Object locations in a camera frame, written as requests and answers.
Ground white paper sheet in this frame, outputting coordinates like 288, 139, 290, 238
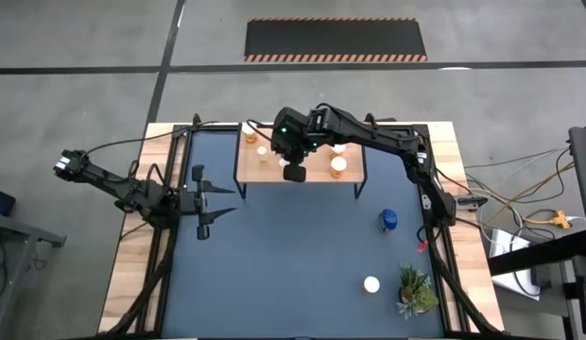
489, 227, 543, 301

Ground black aluminium rig frame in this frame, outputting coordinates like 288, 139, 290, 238
101, 112, 505, 340

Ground black hazard-striped floor mat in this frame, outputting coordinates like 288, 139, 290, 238
244, 17, 428, 63

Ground blue Tums bottle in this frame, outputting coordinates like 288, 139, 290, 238
377, 208, 399, 233

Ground black device blue light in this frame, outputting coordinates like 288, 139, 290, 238
0, 186, 18, 218

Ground blue-grey table mat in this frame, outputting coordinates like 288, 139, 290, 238
161, 127, 446, 339

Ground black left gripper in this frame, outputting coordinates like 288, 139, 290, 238
179, 163, 238, 242

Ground wooden shelf black metal legs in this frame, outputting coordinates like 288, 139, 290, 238
233, 123, 369, 199

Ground dark grey monitor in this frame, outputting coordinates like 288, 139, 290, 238
567, 125, 586, 247

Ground yellow power splitter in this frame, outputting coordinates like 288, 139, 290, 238
547, 210, 572, 230

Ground potted succulent plant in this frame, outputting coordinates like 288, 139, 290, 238
396, 263, 440, 322

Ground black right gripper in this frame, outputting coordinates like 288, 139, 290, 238
270, 106, 322, 184

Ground long black arm cable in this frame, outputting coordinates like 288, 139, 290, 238
82, 120, 221, 157

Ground yellow power cable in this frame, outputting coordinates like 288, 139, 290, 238
481, 160, 577, 228

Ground grey metal desk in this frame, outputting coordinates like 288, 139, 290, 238
0, 211, 67, 327

